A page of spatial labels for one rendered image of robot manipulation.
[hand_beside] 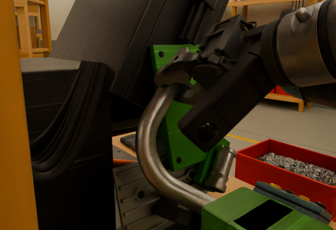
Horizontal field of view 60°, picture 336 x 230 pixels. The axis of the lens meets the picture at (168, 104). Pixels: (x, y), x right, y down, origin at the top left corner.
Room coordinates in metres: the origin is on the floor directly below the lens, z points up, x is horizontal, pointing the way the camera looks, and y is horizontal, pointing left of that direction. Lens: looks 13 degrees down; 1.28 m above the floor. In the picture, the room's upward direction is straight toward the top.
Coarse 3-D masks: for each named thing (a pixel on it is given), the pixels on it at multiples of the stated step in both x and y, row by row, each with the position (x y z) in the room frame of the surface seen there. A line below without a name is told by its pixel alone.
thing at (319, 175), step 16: (256, 144) 0.97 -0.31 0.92; (272, 144) 1.01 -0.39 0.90; (288, 144) 0.97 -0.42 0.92; (240, 160) 0.88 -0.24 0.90; (256, 160) 0.83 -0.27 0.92; (272, 160) 0.92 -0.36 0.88; (288, 160) 0.91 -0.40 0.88; (304, 160) 0.92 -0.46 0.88; (320, 160) 0.88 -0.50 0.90; (240, 176) 0.88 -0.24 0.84; (256, 176) 0.83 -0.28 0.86; (272, 176) 0.79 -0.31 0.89; (288, 176) 0.75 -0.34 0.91; (304, 176) 0.72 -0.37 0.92; (320, 176) 0.79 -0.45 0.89; (304, 192) 0.72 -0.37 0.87; (320, 192) 0.69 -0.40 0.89
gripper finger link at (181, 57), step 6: (180, 54) 0.37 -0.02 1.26; (186, 54) 0.36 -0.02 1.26; (192, 54) 0.36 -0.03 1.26; (198, 54) 0.35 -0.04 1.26; (174, 60) 0.37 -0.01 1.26; (180, 60) 0.36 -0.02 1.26; (186, 60) 0.35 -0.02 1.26; (192, 60) 0.35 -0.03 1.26; (198, 60) 0.35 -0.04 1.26; (204, 60) 0.35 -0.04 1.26; (168, 66) 0.38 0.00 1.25; (174, 66) 0.37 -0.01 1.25; (180, 66) 0.37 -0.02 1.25; (186, 66) 0.36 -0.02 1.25; (192, 66) 0.36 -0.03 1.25
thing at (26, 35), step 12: (24, 0) 2.71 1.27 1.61; (36, 0) 2.95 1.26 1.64; (24, 12) 2.69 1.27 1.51; (48, 12) 3.17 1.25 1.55; (24, 24) 2.69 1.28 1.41; (48, 24) 3.15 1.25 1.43; (24, 36) 2.69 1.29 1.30; (48, 36) 3.13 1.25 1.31; (24, 48) 2.69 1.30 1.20; (36, 48) 2.95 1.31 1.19; (48, 48) 3.12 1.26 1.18
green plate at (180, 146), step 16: (160, 48) 0.49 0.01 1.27; (176, 48) 0.51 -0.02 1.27; (192, 48) 0.53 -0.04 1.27; (160, 64) 0.48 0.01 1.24; (192, 80) 0.51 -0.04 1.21; (176, 112) 0.47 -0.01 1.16; (160, 128) 0.49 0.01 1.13; (176, 128) 0.47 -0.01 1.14; (176, 144) 0.46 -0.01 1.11; (192, 144) 0.48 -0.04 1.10; (176, 160) 0.45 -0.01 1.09; (192, 160) 0.47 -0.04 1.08
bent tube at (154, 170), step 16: (160, 96) 0.42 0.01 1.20; (144, 112) 0.41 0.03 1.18; (160, 112) 0.41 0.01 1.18; (144, 128) 0.39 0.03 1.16; (144, 144) 0.38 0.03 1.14; (144, 160) 0.37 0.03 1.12; (160, 176) 0.37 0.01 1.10; (160, 192) 0.37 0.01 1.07; (176, 192) 0.37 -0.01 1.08; (192, 192) 0.37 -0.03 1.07; (192, 208) 0.37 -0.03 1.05
